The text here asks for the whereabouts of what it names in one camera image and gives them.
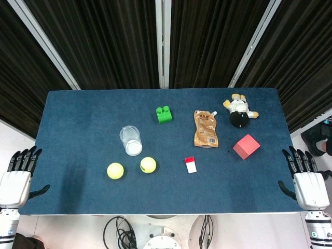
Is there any black and white plush toy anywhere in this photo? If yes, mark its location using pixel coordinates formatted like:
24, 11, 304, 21
223, 93, 260, 129

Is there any black equipment on floor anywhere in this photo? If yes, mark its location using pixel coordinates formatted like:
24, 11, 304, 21
300, 121, 332, 157

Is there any clear plastic ball tube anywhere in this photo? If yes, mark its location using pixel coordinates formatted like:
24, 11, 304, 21
119, 125, 143, 157

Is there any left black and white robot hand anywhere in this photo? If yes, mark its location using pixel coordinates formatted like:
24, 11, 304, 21
0, 145, 51, 210

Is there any white partition post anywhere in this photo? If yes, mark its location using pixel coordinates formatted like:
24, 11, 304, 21
228, 0, 282, 89
7, 0, 81, 90
155, 0, 172, 89

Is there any black cable bundle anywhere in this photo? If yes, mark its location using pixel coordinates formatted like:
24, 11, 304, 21
103, 215, 142, 249
198, 215, 216, 249

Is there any green toy building block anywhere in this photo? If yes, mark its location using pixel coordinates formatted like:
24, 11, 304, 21
155, 105, 174, 125

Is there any brown spouted food pouch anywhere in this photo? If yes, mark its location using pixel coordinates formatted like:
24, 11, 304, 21
193, 109, 220, 148

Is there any dark pleated partition panel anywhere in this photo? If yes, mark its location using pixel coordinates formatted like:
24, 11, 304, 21
24, 0, 160, 90
234, 0, 332, 134
168, 0, 272, 89
0, 0, 72, 140

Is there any blue table cloth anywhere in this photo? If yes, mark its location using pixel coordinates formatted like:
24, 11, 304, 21
19, 89, 309, 216

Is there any small red and white box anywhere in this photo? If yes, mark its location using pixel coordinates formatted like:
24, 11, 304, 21
184, 156, 197, 174

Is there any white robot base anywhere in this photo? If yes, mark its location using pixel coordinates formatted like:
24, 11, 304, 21
129, 214, 205, 249

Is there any red cube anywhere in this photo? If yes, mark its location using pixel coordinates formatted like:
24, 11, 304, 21
232, 134, 261, 160

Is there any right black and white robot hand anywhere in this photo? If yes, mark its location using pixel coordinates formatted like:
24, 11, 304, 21
278, 145, 330, 211

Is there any yellow tennis ball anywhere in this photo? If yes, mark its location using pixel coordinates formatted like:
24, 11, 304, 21
106, 162, 125, 181
140, 156, 157, 174

